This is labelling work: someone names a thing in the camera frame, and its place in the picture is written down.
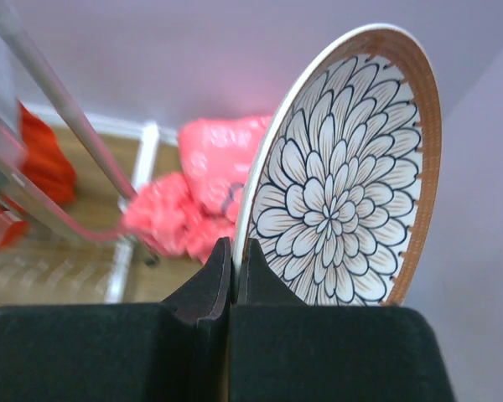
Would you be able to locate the orange garment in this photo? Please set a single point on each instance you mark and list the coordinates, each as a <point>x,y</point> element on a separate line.
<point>46,166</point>

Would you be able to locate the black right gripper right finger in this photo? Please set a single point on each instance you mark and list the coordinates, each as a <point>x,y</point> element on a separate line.
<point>284,350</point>

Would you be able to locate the steel wire dish rack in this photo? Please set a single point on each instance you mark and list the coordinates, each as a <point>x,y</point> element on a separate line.
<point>66,254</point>

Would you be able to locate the flower plate brown rim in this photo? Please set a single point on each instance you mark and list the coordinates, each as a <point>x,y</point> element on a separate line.
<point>342,188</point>

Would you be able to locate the pink printed garment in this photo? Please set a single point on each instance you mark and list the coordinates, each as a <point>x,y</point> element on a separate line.
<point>189,210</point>

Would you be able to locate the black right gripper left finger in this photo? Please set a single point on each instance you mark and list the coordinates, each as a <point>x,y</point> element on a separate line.
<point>172,350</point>

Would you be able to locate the white clothes rail frame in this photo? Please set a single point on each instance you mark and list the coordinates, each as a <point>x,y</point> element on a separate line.
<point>138,201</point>

